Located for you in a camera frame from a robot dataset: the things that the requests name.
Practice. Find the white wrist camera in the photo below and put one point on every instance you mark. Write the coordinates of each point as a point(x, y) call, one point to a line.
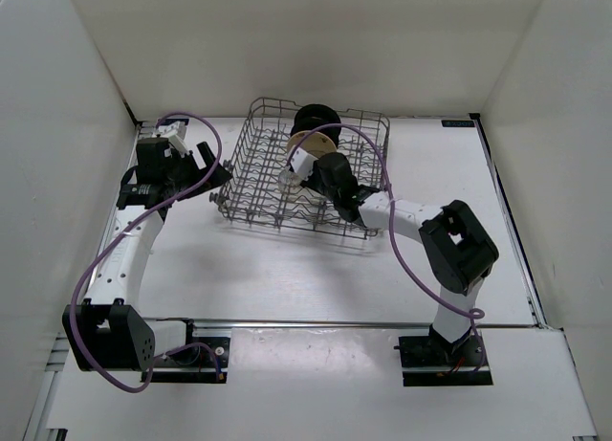
point(302, 163)
point(175, 133)

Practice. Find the clear glass plate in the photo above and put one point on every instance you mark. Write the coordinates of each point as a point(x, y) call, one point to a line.
point(288, 180)

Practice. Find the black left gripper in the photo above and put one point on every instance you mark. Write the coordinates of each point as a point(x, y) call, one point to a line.
point(207, 158)

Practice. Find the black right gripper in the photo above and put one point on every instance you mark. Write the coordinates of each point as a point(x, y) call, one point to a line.
point(310, 182)

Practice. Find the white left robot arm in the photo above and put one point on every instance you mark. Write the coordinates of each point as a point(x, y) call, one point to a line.
point(106, 323)

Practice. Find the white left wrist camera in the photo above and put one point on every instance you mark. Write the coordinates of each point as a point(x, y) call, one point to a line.
point(175, 133)

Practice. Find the cream plate with characters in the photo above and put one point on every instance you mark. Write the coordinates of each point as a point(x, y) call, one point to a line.
point(317, 144)

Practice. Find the black plate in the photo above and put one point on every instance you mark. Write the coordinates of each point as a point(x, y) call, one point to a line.
point(317, 111)
point(310, 123)

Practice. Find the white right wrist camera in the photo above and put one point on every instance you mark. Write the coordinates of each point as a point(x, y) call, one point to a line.
point(302, 163)

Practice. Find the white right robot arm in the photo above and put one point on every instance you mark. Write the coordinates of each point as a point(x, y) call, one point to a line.
point(459, 250)

